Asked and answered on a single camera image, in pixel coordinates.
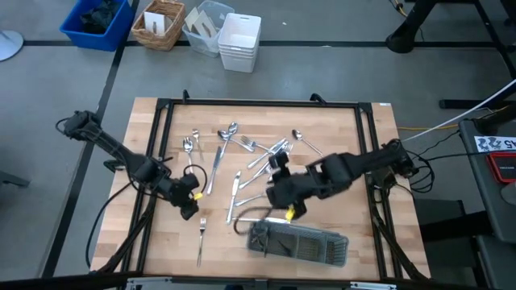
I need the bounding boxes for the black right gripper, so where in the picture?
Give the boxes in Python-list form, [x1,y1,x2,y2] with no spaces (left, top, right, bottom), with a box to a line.
[265,151,314,221]

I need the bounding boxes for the silver knife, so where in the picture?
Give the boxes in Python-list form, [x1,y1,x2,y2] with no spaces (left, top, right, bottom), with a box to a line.
[206,145,223,197]
[246,139,286,169]
[225,170,242,225]
[231,216,291,225]
[252,141,289,179]

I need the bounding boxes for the grey mesh cutlery basket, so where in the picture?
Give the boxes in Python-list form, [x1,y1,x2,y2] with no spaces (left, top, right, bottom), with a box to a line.
[246,220,350,268]

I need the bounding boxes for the small silver fork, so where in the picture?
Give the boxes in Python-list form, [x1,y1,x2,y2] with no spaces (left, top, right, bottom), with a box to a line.
[191,128,205,162]

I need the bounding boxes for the clear plastic bin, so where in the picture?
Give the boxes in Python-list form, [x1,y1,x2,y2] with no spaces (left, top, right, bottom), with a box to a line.
[181,0,236,58]

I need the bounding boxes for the wicker basket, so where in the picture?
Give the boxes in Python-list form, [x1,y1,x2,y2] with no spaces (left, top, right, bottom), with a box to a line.
[131,0,187,52]

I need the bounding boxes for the stacked white plastic bins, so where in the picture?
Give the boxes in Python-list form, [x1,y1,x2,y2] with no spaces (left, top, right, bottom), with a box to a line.
[217,12,262,74]

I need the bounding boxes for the beige cardboard card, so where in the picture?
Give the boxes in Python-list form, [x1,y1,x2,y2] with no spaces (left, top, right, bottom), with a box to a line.
[184,6,219,39]

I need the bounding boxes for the black table foot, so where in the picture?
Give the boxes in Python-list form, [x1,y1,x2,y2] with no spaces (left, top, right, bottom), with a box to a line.
[418,199,495,243]

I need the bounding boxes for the grey metal foot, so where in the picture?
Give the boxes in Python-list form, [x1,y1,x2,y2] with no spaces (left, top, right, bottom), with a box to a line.
[0,170,31,189]

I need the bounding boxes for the blue plastic bin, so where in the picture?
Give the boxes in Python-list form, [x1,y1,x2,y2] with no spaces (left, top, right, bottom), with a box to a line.
[59,0,136,52]

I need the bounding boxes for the white label card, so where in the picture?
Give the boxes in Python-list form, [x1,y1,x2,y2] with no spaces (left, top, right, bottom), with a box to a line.
[143,10,168,37]

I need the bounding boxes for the black metal bar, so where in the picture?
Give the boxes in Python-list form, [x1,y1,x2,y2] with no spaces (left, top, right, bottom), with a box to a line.
[438,98,516,110]

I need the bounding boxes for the black stand base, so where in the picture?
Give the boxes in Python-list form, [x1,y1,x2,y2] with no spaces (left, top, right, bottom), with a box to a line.
[385,0,435,55]

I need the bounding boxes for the black cloth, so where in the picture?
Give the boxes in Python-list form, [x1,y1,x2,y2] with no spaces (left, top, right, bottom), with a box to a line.
[79,0,123,35]

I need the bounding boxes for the dark grey side table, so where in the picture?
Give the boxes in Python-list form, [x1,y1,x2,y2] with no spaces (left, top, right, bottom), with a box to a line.
[458,105,516,245]

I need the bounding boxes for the white printed label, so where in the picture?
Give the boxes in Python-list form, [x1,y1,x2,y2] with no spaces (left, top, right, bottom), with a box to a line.
[474,135,516,154]

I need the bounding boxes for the red black device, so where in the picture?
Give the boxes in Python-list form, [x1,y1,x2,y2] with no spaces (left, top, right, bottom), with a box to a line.
[485,151,516,185]

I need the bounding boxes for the grey round disc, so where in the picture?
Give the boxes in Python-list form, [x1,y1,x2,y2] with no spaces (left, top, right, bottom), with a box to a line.
[500,180,516,207]

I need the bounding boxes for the white round floor base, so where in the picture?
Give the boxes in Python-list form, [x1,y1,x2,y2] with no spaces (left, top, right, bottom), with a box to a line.
[0,30,24,63]

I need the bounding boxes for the black metal table frame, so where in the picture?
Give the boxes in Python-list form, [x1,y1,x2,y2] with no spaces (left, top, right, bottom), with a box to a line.
[90,96,432,283]

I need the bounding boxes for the silver metal bracket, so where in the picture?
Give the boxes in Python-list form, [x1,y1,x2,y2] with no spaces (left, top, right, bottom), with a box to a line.
[125,275,175,290]
[349,280,398,290]

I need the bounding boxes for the black floor cable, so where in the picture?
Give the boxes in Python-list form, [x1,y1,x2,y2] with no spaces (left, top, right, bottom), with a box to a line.
[85,180,136,270]

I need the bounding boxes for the yellow cable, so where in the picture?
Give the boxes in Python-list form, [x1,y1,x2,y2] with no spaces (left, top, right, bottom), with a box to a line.
[397,125,460,133]

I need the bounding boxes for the white cable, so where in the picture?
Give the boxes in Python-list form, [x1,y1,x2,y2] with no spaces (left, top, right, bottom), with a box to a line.
[400,78,516,143]

